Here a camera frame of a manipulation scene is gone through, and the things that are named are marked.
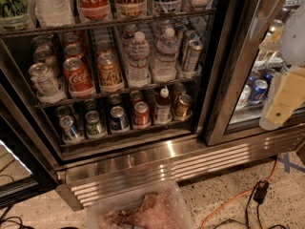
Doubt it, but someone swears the white bottle top shelf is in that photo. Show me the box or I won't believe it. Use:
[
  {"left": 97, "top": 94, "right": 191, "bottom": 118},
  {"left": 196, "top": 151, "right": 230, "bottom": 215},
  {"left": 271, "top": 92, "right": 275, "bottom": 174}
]
[{"left": 34, "top": 0, "right": 74, "bottom": 28}]

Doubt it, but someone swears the clear water bottle left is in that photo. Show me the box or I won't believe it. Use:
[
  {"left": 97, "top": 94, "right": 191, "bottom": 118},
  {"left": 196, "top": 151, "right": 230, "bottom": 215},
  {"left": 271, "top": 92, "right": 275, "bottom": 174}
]
[{"left": 127, "top": 31, "right": 150, "bottom": 87}]

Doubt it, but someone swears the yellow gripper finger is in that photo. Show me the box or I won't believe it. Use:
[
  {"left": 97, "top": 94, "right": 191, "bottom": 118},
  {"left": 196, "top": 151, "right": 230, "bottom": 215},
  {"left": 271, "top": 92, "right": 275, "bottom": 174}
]
[
  {"left": 259, "top": 28, "right": 283, "bottom": 52},
  {"left": 259, "top": 68, "right": 305, "bottom": 131}
]

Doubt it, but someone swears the orange can middle shelf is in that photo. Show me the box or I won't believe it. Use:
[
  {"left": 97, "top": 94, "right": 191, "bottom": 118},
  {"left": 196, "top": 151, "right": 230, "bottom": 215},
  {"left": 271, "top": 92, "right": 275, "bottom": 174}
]
[{"left": 97, "top": 54, "right": 124, "bottom": 92}]

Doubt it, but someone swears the steel fridge bottom grille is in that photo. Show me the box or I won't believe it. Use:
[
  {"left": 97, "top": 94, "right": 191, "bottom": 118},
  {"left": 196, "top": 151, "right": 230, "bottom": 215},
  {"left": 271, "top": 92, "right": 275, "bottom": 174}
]
[{"left": 56, "top": 123, "right": 305, "bottom": 211}]

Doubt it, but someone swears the clear water bottle right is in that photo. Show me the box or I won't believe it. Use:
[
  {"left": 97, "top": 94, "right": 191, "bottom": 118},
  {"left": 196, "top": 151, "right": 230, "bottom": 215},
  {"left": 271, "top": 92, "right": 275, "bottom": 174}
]
[{"left": 152, "top": 28, "right": 178, "bottom": 83}]

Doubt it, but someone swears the silver can front middle shelf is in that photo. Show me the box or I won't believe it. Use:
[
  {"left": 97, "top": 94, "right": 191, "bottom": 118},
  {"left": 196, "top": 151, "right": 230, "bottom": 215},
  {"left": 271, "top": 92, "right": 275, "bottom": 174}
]
[{"left": 29, "top": 63, "right": 66, "bottom": 103}]

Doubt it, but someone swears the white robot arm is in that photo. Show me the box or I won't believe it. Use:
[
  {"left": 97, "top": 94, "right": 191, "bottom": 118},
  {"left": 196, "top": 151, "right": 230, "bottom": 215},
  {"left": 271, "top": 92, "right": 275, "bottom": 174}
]
[{"left": 259, "top": 3, "right": 305, "bottom": 131}]

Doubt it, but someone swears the white cap juice bottle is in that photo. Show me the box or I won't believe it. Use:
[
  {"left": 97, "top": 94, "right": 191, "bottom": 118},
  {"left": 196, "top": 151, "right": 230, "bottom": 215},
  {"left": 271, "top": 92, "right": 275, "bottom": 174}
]
[{"left": 154, "top": 88, "right": 172, "bottom": 124}]

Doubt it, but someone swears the red Coca-Cola bottle top shelf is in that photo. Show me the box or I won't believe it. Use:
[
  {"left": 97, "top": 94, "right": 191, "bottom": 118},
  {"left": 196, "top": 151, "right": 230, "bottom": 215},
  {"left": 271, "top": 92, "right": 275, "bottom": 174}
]
[{"left": 77, "top": 0, "right": 110, "bottom": 21}]

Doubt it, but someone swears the green can top shelf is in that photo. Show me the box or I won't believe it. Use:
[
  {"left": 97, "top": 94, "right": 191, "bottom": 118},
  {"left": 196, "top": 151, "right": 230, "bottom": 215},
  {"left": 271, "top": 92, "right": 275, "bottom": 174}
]
[{"left": 0, "top": 0, "right": 33, "bottom": 31}]

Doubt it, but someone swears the green can bottom shelf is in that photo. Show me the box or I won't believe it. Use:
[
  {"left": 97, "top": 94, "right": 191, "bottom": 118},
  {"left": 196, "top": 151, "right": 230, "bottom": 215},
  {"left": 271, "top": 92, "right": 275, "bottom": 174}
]
[{"left": 85, "top": 111, "right": 107, "bottom": 138}]

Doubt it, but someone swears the blue Pepsi can bottom shelf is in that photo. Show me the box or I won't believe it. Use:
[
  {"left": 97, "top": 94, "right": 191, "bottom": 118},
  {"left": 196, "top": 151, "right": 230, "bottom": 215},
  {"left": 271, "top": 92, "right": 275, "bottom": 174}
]
[{"left": 111, "top": 106, "right": 130, "bottom": 132}]

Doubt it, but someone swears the brown can bottom shelf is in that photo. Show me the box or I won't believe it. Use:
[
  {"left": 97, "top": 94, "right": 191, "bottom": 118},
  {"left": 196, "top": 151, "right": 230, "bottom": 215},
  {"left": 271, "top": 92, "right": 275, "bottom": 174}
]
[{"left": 174, "top": 94, "right": 192, "bottom": 118}]

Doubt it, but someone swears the clear plastic bin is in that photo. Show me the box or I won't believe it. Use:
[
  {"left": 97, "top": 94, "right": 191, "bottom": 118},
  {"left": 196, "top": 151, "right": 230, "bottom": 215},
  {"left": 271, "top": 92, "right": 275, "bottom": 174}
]
[{"left": 86, "top": 180, "right": 194, "bottom": 229}]

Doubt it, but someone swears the red can bottom shelf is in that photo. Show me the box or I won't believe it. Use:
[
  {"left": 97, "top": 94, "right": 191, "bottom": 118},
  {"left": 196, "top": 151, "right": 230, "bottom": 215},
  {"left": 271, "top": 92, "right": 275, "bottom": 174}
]
[{"left": 132, "top": 101, "right": 151, "bottom": 129}]

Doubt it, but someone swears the steel fridge door frame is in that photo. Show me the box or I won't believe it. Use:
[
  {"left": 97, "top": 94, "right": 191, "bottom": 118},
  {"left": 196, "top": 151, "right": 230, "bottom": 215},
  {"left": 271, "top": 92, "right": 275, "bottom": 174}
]
[{"left": 204, "top": 0, "right": 295, "bottom": 146}]

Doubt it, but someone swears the black power adapter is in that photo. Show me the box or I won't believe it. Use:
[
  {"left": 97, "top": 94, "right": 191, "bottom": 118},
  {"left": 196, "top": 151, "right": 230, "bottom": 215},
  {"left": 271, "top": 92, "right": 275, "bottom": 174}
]
[{"left": 254, "top": 180, "right": 269, "bottom": 204}]

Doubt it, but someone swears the clear water bottle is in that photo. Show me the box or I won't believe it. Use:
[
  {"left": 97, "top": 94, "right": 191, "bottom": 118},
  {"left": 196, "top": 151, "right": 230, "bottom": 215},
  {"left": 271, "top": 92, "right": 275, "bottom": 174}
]
[
  {"left": 127, "top": 31, "right": 150, "bottom": 87},
  {"left": 152, "top": 28, "right": 178, "bottom": 83}
]

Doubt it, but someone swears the slim silver can front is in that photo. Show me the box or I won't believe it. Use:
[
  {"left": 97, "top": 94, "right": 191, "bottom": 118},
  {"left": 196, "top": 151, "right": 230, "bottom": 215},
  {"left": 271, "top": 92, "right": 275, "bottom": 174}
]
[{"left": 183, "top": 39, "right": 203, "bottom": 73}]

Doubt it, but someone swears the blue silver can bottom left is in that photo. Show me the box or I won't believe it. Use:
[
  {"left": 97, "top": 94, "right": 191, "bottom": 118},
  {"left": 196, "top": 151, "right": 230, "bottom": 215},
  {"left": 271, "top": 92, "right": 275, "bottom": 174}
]
[{"left": 59, "top": 115, "right": 83, "bottom": 143}]

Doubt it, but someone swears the red Coca-Cola can front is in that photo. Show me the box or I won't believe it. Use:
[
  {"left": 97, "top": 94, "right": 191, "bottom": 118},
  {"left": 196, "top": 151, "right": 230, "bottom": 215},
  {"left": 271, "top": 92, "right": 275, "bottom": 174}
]
[{"left": 63, "top": 57, "right": 95, "bottom": 98}]

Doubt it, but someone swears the green can shelf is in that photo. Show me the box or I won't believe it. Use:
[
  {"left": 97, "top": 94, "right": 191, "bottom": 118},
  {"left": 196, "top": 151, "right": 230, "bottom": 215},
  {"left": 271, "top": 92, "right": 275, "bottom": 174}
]
[
  {"left": 0, "top": 0, "right": 33, "bottom": 31},
  {"left": 85, "top": 111, "right": 107, "bottom": 138}
]

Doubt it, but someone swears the orange extension cable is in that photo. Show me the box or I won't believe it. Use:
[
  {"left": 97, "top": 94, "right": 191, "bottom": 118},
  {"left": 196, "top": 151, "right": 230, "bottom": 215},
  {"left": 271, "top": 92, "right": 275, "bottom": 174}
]
[{"left": 199, "top": 156, "right": 280, "bottom": 229}]

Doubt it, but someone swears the blue Pepsi can behind glass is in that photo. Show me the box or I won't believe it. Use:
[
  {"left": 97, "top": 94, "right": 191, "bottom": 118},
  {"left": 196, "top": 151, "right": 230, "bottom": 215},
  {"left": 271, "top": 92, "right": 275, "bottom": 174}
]
[{"left": 249, "top": 79, "right": 268, "bottom": 104}]

